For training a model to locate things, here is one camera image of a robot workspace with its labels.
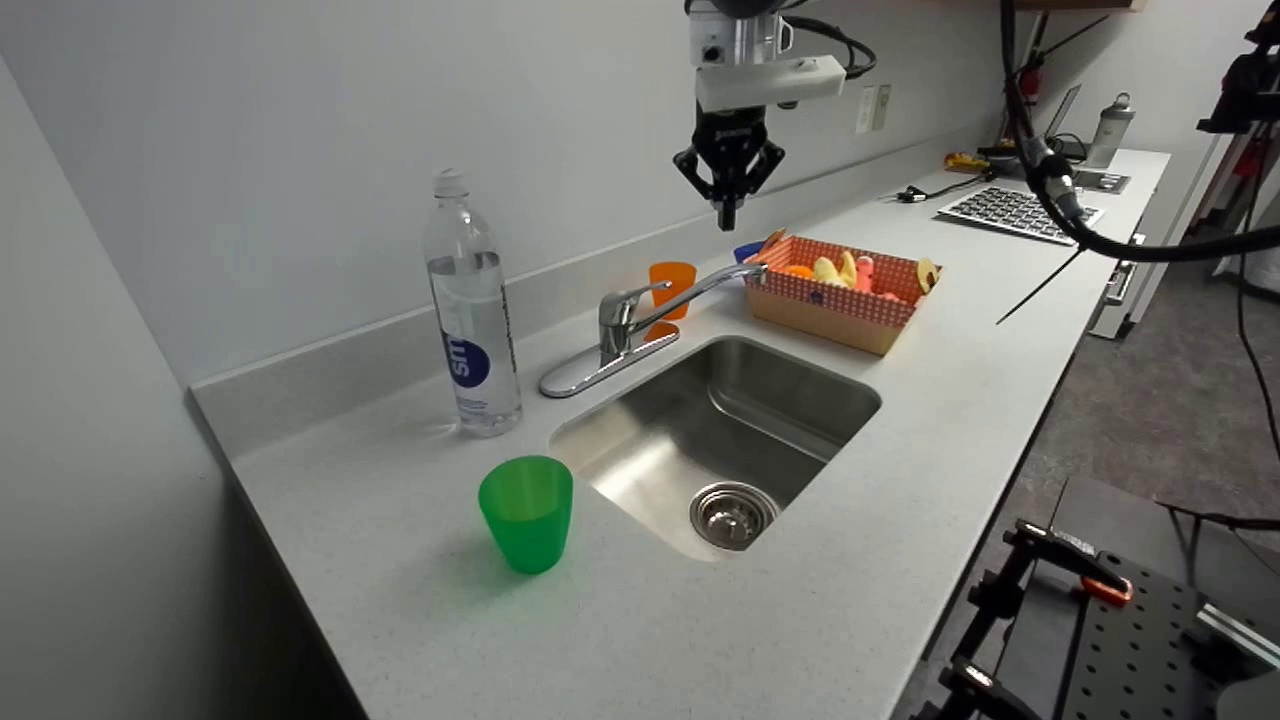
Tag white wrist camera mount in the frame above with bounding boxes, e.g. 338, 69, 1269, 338
687, 51, 854, 118

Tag stainless steel sink basin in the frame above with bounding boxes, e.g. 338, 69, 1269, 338
550, 330, 887, 558

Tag silver cabinet drawer handle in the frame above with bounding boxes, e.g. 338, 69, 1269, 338
1100, 227, 1151, 312

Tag yellow white toy fruit slices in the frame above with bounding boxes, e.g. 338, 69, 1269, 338
807, 249, 866, 293

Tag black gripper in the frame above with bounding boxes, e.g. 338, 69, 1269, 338
669, 105, 791, 235

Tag clear plastic water bottle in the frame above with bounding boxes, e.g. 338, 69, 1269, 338
420, 169, 529, 440

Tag orange plastic cup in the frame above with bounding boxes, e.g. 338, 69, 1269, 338
645, 261, 701, 338

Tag chrome tap base with lever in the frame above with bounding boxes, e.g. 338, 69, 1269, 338
534, 282, 687, 404

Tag black clamp with orange grip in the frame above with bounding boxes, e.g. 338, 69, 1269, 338
997, 515, 1141, 612

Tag black camera on tripod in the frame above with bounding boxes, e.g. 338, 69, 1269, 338
1191, 0, 1280, 289

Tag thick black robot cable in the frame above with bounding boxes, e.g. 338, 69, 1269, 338
997, 0, 1280, 263

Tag metal sink drain strainer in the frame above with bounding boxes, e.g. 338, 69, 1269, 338
685, 474, 786, 556

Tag black perforated mounting board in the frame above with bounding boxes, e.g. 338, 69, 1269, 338
997, 556, 1280, 720

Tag white wall outlet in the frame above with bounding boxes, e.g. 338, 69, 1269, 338
854, 81, 899, 135

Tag orange checkered paper basket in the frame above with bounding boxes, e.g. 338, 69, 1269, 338
742, 230, 941, 358

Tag thin black floor cable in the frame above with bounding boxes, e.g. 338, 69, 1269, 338
1151, 256, 1280, 578

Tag green plastic cup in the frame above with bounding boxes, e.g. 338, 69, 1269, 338
478, 450, 576, 578

